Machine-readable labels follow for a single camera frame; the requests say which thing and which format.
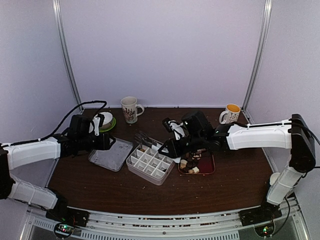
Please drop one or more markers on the white bowl on saucer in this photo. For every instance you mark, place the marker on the white bowl on saucer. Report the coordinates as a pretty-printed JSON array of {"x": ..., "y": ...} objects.
[{"x": 106, "y": 118}]

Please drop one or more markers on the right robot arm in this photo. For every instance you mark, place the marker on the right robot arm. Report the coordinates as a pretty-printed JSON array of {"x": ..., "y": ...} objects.
[{"x": 292, "y": 134}]

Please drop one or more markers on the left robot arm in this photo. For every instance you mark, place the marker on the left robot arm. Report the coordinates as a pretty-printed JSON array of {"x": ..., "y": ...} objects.
[{"x": 17, "y": 154}]

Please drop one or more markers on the front aluminium rail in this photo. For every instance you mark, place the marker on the front aluminium rail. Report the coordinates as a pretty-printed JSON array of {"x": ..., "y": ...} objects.
[{"x": 206, "y": 226}]

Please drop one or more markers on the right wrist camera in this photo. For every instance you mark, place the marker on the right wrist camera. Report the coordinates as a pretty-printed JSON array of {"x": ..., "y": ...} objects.
[{"x": 174, "y": 127}]

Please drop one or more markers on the red chocolate tray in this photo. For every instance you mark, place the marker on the red chocolate tray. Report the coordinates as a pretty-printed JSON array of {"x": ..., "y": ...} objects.
[{"x": 197, "y": 163}]

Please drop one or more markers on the white metal tongs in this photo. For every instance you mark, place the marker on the white metal tongs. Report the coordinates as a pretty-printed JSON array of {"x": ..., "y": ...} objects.
[{"x": 146, "y": 141}]

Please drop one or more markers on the lilac tin box with dividers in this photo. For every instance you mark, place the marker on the lilac tin box with dividers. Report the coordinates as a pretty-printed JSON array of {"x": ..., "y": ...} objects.
[{"x": 150, "y": 165}]

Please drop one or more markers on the lilac bunny tin lid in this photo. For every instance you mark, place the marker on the lilac bunny tin lid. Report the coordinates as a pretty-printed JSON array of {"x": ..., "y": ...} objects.
[{"x": 114, "y": 158}]

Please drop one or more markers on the white bowl near right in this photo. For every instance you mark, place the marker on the white bowl near right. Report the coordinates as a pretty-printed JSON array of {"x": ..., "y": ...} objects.
[{"x": 273, "y": 178}]

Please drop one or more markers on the aluminium frame post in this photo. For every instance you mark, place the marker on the aluminium frame post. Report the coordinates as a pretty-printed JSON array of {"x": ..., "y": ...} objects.
[
  {"x": 64, "y": 48},
  {"x": 264, "y": 30}
]

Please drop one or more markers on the green saucer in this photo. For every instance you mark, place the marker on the green saucer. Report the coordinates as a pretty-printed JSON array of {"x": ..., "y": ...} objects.
[{"x": 112, "y": 124}]

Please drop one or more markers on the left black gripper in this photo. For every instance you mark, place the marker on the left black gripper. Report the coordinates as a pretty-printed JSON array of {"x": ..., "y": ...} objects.
[{"x": 104, "y": 144}]

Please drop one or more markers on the right aluminium frame post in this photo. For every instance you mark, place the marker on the right aluminium frame post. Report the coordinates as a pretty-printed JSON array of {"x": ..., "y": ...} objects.
[{"x": 264, "y": 30}]

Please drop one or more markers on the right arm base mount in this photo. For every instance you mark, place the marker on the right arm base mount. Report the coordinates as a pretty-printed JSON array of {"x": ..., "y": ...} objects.
[{"x": 262, "y": 220}]

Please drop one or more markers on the white mug yellow inside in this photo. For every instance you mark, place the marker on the white mug yellow inside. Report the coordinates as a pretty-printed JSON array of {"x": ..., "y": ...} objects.
[{"x": 230, "y": 114}]

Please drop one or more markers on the left aluminium frame post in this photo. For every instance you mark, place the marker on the left aluminium frame post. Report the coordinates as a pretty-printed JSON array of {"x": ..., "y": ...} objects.
[{"x": 64, "y": 48}]

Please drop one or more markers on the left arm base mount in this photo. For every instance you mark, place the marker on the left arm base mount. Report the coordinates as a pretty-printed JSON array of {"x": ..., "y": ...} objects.
[{"x": 67, "y": 224}]

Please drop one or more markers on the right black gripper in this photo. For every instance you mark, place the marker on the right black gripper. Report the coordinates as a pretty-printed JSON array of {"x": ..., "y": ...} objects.
[{"x": 173, "y": 150}]

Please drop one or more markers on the tall floral mug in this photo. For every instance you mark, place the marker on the tall floral mug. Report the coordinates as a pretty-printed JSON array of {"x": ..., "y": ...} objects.
[{"x": 131, "y": 109}]

